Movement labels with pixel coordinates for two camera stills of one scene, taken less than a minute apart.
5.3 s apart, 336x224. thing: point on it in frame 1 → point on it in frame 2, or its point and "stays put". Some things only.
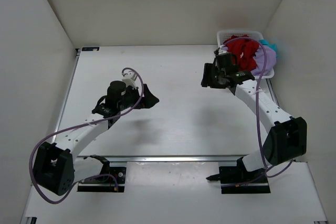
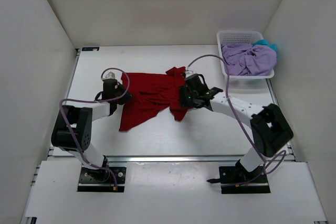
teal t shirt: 273,46 stays put
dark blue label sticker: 89,49 stays put
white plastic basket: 223,35 stays put
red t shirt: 245,50 → 151,94
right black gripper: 210,69 → 184,102
